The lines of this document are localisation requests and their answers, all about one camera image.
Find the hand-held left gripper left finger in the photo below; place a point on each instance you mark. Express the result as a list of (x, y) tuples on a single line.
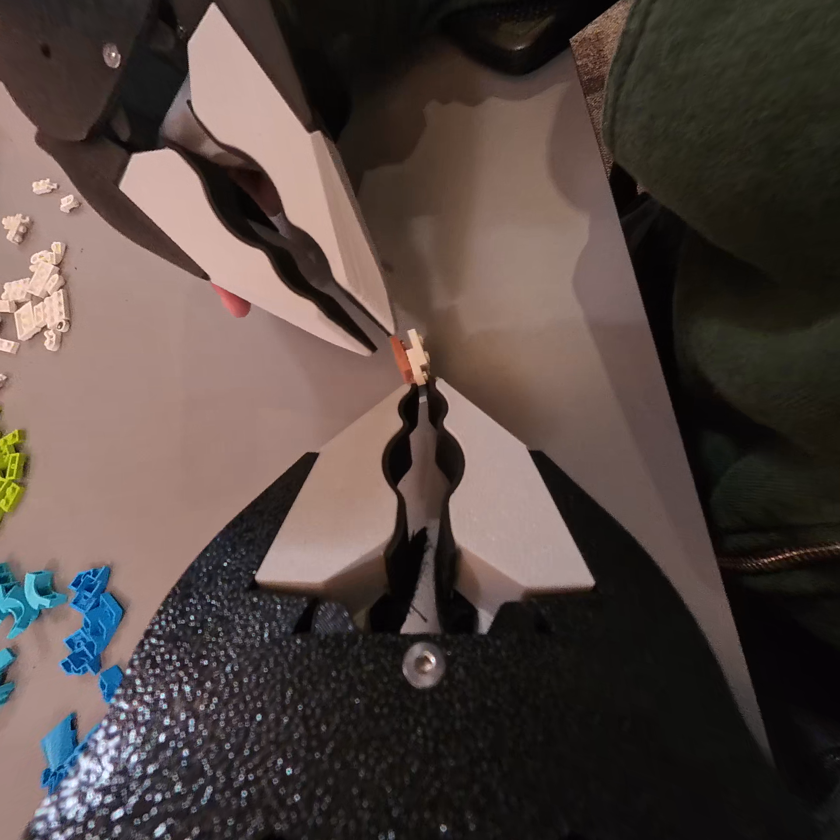
[(328, 518)]

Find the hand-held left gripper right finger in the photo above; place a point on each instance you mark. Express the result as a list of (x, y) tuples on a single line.
[(518, 525)]

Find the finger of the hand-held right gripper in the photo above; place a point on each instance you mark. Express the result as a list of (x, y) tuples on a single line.
[(262, 98), (197, 223)]

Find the white and brown lego assembly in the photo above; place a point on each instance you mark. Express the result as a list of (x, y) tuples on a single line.
[(415, 355)]

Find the pile of white lego pieces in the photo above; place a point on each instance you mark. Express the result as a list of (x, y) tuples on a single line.
[(39, 308)]

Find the pile of blue lego pieces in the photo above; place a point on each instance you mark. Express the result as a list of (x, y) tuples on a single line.
[(95, 623)]

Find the pile of turquoise lego pieces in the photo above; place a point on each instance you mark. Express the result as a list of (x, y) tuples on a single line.
[(36, 592)]

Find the pile of lime lego pieces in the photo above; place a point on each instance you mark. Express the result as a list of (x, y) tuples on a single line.
[(10, 474)]

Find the person's right hand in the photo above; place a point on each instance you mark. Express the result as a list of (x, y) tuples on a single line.
[(233, 302)]

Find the person's green hoodie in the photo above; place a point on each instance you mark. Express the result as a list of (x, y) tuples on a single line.
[(741, 164)]

